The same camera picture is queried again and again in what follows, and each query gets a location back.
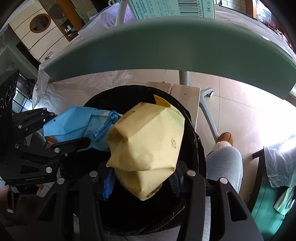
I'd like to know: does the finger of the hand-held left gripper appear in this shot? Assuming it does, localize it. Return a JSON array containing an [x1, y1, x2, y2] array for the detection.
[[11, 107, 56, 142], [0, 137, 91, 186]]

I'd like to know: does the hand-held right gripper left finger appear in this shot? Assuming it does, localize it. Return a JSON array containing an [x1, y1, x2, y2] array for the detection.
[[30, 162, 115, 241]]

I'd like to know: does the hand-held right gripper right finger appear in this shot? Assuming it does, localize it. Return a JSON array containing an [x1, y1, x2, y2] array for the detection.
[[170, 161, 264, 241]]

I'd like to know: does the yellow paper bag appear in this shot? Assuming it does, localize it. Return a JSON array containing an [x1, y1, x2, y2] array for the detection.
[[106, 95, 185, 202]]

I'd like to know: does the black trash bin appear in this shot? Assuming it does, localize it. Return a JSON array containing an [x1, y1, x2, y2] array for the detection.
[[60, 85, 207, 237]]

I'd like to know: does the person's grey trouser leg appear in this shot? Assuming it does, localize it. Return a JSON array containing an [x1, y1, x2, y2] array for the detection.
[[206, 146, 243, 193]]

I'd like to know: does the cream cabinet with round hole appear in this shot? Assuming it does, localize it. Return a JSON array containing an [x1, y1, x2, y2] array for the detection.
[[9, 0, 70, 63]]

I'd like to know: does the brown slipper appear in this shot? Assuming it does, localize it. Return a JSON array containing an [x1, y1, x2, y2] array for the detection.
[[213, 132, 234, 151]]

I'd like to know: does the metal table leg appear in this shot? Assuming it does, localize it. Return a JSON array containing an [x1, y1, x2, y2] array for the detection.
[[179, 71, 219, 142]]

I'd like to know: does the crumpled clear plastic cover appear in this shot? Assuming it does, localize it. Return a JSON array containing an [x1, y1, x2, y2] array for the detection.
[[264, 134, 296, 188]]

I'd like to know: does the round dining table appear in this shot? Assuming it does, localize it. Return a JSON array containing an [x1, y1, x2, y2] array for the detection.
[[43, 9, 296, 100]]

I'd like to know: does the white and green medicine box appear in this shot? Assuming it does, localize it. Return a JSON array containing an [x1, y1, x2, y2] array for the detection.
[[128, 0, 215, 20]]

